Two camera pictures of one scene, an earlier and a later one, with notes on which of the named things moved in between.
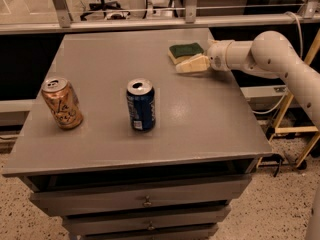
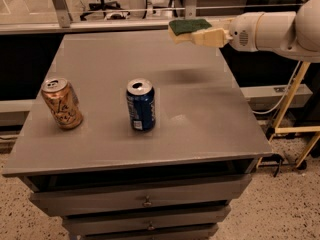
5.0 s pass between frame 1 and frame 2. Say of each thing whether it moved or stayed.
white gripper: moved
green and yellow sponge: moved
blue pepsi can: stayed
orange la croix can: stayed
